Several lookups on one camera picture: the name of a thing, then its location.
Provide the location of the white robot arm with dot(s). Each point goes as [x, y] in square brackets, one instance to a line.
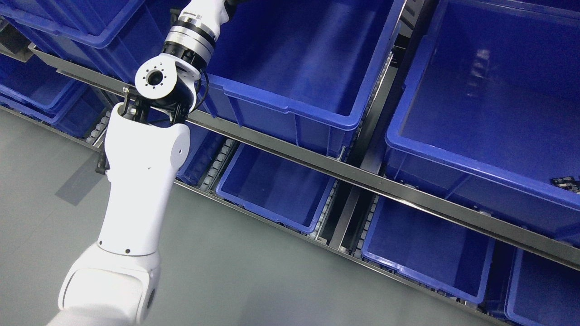
[115, 280]

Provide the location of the blue bin lower middle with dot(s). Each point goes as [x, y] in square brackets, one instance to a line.
[275, 188]

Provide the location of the blue bin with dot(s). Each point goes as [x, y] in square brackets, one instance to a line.
[429, 250]
[204, 144]
[275, 188]
[489, 115]
[301, 70]
[113, 37]

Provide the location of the metal shelf rack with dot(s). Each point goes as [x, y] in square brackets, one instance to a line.
[365, 179]

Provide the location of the blue bin upper middle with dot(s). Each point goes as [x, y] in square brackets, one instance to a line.
[301, 70]

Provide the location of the blue bin lower left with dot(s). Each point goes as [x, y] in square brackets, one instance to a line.
[204, 144]

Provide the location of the blue bin lower right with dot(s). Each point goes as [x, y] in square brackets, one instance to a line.
[429, 250]

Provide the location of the blue bin upper right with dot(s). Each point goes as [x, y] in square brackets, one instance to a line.
[489, 115]

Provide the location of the blue bin upper left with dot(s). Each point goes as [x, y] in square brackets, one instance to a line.
[113, 37]

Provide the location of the small dark circuit board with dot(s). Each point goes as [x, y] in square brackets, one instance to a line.
[568, 183]

